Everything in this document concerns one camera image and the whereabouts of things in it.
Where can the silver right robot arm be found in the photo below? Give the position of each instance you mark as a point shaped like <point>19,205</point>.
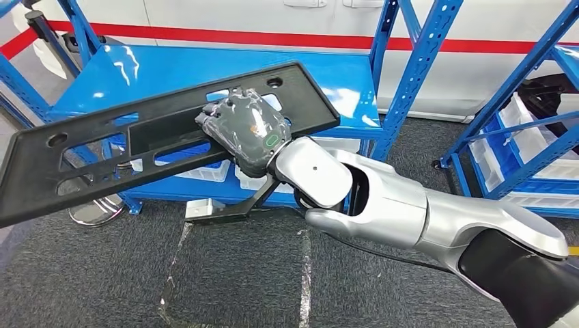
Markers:
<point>393,203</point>

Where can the blue metal shelf rack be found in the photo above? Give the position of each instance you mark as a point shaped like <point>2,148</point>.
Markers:
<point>511,86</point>
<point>158,68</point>

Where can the yellow floor tape outline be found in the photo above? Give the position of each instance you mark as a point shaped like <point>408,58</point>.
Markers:
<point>574,250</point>

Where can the blue plastic bin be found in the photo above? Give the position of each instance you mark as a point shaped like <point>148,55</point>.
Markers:
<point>181,158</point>
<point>515,158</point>

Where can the black plastic frame part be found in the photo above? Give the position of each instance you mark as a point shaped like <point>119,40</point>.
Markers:
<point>31,190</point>

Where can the white plastic bin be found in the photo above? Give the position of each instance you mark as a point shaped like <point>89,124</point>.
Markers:
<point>486,163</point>
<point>529,136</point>
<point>543,200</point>
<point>208,172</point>

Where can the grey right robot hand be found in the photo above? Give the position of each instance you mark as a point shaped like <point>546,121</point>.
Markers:
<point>244,131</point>

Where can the white car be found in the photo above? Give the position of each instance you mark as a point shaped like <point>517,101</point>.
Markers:
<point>226,13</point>

